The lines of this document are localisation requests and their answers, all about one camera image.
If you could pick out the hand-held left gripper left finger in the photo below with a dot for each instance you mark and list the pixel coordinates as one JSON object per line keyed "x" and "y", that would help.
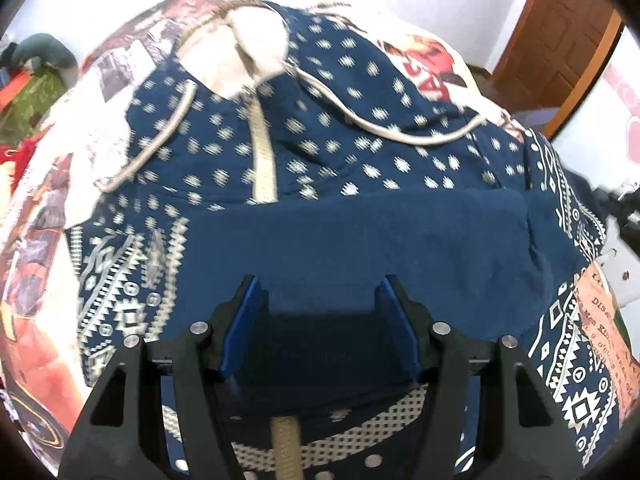
{"x": 244, "y": 332}

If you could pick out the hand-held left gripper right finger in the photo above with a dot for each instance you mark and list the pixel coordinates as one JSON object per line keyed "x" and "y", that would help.
{"x": 400, "y": 332}

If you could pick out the navy patterned hoodie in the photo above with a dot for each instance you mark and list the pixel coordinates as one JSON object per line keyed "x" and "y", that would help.
{"x": 350, "y": 170}

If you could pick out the grey blue cloth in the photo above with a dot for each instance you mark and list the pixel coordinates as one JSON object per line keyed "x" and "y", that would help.
{"x": 542, "y": 120}

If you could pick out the brown wooden door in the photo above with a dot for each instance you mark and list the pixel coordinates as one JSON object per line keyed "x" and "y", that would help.
{"x": 555, "y": 35}

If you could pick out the printed blanket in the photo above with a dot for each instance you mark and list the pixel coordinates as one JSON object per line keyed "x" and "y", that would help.
{"x": 35, "y": 240}

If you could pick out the pink wall decoration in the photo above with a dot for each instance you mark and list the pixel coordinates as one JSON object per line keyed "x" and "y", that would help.
{"x": 625, "y": 105}

